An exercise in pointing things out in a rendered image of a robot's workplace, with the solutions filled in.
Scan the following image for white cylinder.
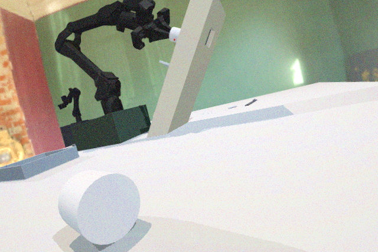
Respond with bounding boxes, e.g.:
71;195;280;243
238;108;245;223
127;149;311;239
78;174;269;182
58;170;141;245

